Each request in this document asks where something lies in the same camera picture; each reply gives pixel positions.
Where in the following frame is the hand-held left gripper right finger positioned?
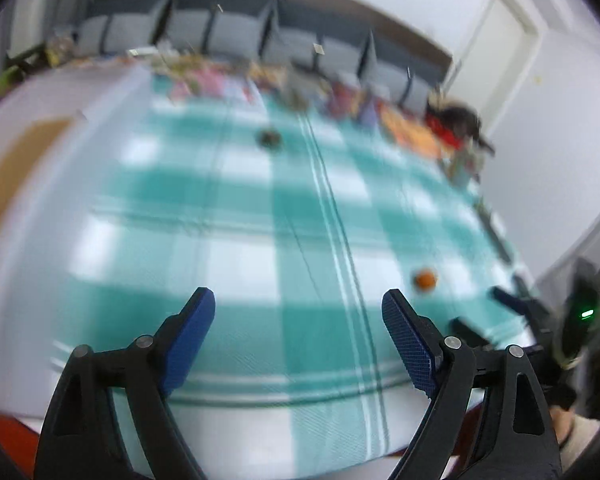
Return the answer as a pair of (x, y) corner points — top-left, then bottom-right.
(381, 288), (563, 480)

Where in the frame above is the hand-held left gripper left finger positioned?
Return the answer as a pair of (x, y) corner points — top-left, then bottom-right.
(34, 287), (216, 480)

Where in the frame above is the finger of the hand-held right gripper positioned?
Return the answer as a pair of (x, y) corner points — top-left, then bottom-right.
(491, 286), (553, 333)
(450, 316), (496, 350)

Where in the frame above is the small orange tangerine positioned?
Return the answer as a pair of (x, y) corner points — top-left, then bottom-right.
(412, 269), (438, 292)

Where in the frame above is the person's right forearm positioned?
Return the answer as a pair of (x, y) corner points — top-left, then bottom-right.
(550, 405), (600, 468)

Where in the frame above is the green white plaid blanket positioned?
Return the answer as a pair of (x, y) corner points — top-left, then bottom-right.
(0, 67), (536, 476)

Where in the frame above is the clear jar with green label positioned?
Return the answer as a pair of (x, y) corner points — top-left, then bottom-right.
(447, 147), (486, 188)

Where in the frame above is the red box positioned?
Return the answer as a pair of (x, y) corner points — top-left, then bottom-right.
(425, 115), (463, 148)

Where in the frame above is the black bag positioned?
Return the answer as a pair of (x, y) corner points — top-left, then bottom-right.
(427, 100), (496, 153)

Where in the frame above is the orange book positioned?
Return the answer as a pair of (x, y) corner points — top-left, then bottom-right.
(380, 107), (443, 158)

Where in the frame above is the dark red cloth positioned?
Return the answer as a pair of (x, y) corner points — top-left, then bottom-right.
(0, 407), (43, 480)

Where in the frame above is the white side board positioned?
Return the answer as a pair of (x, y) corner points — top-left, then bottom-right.
(0, 67), (151, 261)

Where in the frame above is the orange labelled can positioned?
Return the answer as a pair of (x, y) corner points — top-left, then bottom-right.
(330, 82), (353, 118)

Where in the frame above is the pink snack packet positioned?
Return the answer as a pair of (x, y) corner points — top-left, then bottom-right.
(167, 67), (231, 103)

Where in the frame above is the grey pillow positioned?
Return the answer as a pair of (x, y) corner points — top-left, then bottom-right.
(270, 20), (371, 76)
(167, 0), (276, 58)
(367, 47), (443, 111)
(77, 12), (171, 56)

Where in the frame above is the white door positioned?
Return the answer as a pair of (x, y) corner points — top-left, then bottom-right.
(455, 0), (541, 126)

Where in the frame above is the green plant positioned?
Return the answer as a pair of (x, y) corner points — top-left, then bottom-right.
(0, 40), (76, 101)

